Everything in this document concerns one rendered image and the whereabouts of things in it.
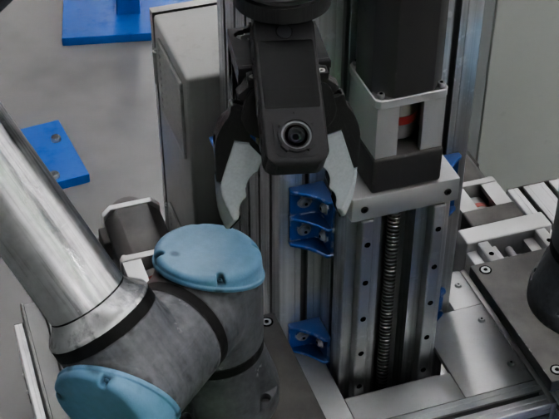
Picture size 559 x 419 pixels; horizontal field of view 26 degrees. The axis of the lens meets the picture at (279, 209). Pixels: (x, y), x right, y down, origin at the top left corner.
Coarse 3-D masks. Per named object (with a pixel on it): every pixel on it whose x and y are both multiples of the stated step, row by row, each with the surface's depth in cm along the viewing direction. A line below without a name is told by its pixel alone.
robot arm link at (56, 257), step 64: (0, 128) 112; (0, 192) 112; (64, 192) 118; (64, 256) 115; (64, 320) 117; (128, 320) 116; (192, 320) 122; (64, 384) 117; (128, 384) 115; (192, 384) 121
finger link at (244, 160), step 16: (240, 144) 92; (256, 144) 94; (240, 160) 93; (256, 160) 93; (224, 176) 94; (240, 176) 94; (224, 192) 95; (240, 192) 95; (224, 208) 96; (224, 224) 98
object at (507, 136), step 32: (512, 0) 241; (544, 0) 242; (512, 32) 246; (544, 32) 247; (480, 64) 248; (512, 64) 251; (544, 64) 252; (480, 96) 253; (512, 96) 256; (544, 96) 257; (480, 128) 260; (512, 128) 261; (544, 128) 263; (480, 160) 265; (512, 160) 267; (544, 160) 268
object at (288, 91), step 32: (256, 32) 87; (288, 32) 87; (256, 64) 86; (288, 64) 86; (256, 96) 86; (288, 96) 85; (320, 96) 85; (288, 128) 84; (320, 128) 85; (288, 160) 84; (320, 160) 84
